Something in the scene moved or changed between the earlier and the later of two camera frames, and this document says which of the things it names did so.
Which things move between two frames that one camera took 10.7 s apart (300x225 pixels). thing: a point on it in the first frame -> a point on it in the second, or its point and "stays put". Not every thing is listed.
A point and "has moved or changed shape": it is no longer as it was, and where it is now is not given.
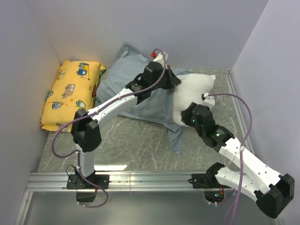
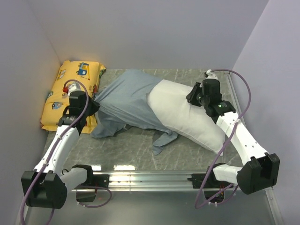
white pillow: (190, 91) has moved or changed shape
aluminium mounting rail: (131, 181) stays put
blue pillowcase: (157, 108) -> (122, 98)
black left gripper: (174, 80) -> (95, 106)
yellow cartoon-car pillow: (74, 88) stays put
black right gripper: (186, 114) -> (191, 97)
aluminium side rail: (238, 106) stays put
